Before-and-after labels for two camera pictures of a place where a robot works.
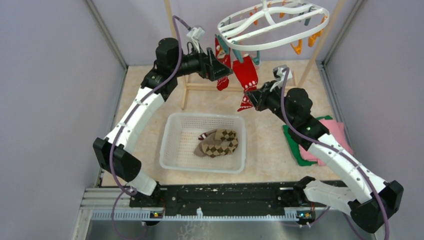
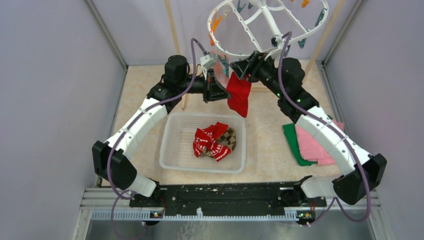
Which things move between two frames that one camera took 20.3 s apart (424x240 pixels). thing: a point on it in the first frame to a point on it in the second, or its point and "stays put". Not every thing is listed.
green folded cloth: x=294 y=146 stays put
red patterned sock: x=246 y=77 to x=207 y=137
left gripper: x=210 y=68 to x=213 y=90
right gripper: x=255 y=95 to x=251 y=65
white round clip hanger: x=272 y=23 to x=279 y=41
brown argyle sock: x=214 y=150 stays put
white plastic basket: x=180 y=139 stays put
